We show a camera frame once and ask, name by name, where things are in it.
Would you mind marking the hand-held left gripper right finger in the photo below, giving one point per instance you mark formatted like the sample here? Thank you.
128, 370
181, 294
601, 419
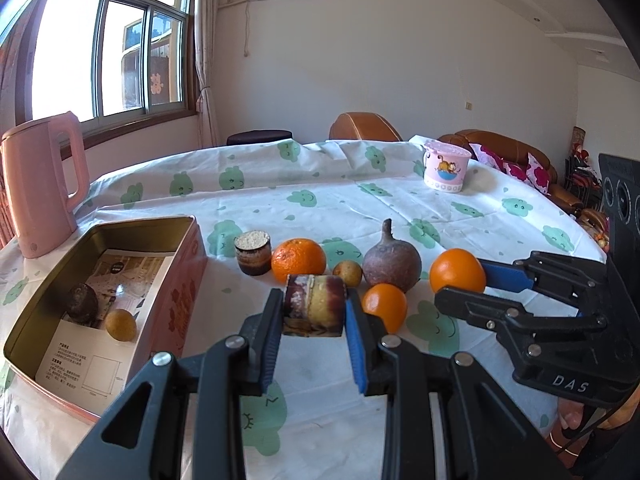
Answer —
356, 355

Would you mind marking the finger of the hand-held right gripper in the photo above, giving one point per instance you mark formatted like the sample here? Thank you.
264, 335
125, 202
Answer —
505, 276
465, 307

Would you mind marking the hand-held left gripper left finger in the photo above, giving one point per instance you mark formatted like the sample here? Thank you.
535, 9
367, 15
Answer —
270, 345

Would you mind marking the smooth orange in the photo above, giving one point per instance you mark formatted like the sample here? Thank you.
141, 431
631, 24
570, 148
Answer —
456, 270
385, 306

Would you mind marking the purple sugarcane piece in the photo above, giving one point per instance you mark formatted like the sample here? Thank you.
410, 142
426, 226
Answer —
252, 257
315, 305

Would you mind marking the small yellow round fruit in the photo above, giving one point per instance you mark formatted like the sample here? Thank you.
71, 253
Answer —
120, 325
348, 272

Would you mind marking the brown round stemmed fruit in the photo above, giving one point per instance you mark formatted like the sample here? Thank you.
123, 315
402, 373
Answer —
392, 265

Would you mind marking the large mandarin orange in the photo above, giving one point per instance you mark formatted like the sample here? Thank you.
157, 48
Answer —
298, 260

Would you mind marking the pink metal tin box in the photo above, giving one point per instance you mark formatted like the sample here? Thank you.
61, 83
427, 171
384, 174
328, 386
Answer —
185, 280

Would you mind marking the person's right hand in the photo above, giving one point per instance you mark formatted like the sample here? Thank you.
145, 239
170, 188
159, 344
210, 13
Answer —
567, 417

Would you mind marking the dark metal rack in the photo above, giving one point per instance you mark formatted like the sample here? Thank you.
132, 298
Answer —
582, 180

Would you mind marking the floral pink pillow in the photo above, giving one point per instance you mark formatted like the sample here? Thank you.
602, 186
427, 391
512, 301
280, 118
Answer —
487, 157
515, 170
539, 175

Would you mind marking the pink cartoon lidded cup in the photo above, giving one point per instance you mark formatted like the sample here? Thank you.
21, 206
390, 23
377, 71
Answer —
446, 170

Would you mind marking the brown leather sofa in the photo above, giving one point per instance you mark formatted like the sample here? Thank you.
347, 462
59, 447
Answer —
500, 139

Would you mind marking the white green-printed tablecloth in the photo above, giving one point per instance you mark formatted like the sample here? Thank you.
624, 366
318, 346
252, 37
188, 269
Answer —
325, 210

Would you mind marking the printed paper sheet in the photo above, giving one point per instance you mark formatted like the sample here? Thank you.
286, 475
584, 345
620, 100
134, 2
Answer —
85, 355

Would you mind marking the dark passion fruit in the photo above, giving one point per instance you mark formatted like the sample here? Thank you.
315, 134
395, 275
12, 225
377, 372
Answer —
82, 302

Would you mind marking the brown wooden chair back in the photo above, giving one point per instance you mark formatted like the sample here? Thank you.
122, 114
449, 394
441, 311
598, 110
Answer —
365, 127

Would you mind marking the black round stool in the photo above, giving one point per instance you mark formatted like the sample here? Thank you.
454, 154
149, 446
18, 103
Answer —
259, 137

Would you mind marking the pink electric kettle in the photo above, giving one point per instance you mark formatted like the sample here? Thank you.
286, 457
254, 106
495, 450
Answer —
40, 185

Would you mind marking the pale pink curtain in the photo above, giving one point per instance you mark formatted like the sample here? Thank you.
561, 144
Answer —
205, 60

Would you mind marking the sliding glass window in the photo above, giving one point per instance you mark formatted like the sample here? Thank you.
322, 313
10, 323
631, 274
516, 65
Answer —
65, 60

